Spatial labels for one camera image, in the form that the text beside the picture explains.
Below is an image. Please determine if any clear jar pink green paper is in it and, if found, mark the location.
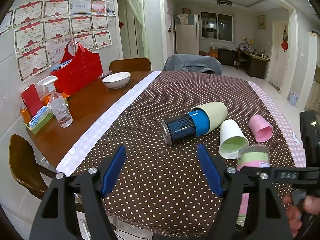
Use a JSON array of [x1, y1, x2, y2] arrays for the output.
[[236, 144, 270, 226]]

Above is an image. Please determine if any pink paper cup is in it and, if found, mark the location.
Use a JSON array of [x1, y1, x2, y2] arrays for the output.
[[248, 115, 273, 143]]

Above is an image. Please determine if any white paper cup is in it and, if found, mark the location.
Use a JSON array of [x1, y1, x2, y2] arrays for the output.
[[219, 119, 249, 159]]

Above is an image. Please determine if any person's right hand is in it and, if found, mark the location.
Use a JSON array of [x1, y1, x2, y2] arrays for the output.
[[282, 194, 320, 239]]

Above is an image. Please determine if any small blue bin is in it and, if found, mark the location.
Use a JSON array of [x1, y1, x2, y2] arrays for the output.
[[288, 93, 298, 106]]

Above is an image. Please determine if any near brown wooden chair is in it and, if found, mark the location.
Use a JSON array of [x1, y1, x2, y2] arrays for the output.
[[9, 134, 63, 199]]

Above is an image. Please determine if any brown wooden chair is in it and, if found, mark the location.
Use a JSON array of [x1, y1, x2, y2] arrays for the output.
[[109, 57, 151, 73], [9, 134, 63, 199]]

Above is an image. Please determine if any dark wooden desk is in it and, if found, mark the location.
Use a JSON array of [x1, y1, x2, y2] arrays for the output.
[[236, 49, 270, 80]]

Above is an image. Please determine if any blue bottle with cream sleeve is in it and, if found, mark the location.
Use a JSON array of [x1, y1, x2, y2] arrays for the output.
[[161, 102, 228, 146]]

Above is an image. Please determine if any green tray with boxes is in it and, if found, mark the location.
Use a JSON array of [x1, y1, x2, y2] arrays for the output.
[[20, 105, 54, 134]]

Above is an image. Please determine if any brown polka dot tablecloth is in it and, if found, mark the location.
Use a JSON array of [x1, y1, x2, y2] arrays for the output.
[[56, 72, 305, 237]]

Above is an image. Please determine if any clear spray bottle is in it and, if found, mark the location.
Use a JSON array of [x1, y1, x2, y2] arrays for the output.
[[37, 75, 73, 128]]

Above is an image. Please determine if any red envelope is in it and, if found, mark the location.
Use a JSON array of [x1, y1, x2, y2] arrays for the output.
[[21, 83, 43, 116]]

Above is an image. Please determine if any grey covered chair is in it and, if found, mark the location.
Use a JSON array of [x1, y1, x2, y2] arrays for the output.
[[163, 54, 222, 75]]

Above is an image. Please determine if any ceiling fan lamp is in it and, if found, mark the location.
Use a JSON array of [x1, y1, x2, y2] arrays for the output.
[[217, 0, 233, 7]]

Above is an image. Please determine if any red gift bag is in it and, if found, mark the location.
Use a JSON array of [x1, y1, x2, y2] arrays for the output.
[[51, 41, 103, 95]]

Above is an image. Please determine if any white ceramic bowl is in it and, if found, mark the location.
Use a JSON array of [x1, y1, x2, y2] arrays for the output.
[[103, 72, 131, 89]]

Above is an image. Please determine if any brown wooden chair back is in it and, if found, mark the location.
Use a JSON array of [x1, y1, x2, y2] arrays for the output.
[[109, 57, 151, 73]]

